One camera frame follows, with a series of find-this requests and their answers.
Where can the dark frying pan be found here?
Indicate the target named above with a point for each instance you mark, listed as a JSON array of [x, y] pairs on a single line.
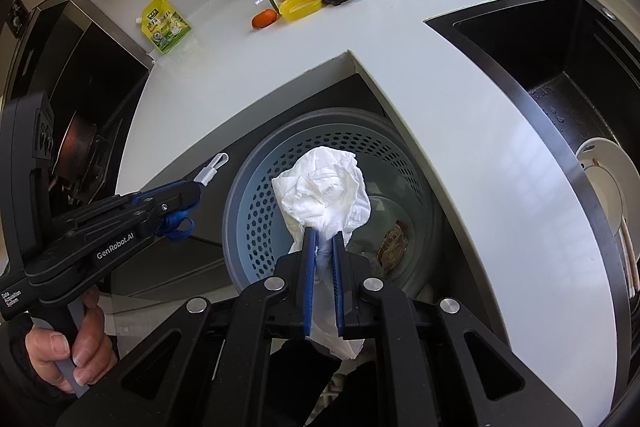
[[75, 142]]

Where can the white and blue plastic pick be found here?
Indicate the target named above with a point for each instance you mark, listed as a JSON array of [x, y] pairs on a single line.
[[212, 169]]

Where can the brown snack wrapper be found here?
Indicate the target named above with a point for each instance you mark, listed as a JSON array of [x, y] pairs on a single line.
[[394, 242]]

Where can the green seasoning pouch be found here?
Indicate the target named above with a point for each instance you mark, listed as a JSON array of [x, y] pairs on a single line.
[[162, 27]]

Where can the white tissue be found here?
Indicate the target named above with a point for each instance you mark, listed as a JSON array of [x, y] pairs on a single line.
[[325, 192]]

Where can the white plate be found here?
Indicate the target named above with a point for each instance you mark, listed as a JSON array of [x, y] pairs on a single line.
[[607, 177]]

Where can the grey perforated trash bin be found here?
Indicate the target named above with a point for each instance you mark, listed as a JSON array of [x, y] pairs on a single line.
[[260, 207]]

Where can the black gas stove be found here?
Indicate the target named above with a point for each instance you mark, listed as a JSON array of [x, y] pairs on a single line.
[[90, 72]]

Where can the beige chopstick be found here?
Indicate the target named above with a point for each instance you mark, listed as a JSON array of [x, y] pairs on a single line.
[[627, 262], [634, 247]]

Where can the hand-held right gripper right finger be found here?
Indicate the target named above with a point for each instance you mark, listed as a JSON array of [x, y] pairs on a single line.
[[340, 287]]

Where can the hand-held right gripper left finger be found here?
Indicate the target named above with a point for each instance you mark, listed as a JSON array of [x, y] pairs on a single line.
[[307, 282]]

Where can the person's left hand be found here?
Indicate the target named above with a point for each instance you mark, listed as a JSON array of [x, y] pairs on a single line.
[[97, 347]]

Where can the black kitchen sink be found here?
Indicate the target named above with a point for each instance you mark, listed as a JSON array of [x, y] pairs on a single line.
[[525, 47]]

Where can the orange peel piece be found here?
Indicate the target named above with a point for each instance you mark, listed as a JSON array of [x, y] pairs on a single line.
[[264, 19]]

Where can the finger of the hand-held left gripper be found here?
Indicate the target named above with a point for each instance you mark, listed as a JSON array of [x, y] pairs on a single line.
[[172, 219], [175, 194]]

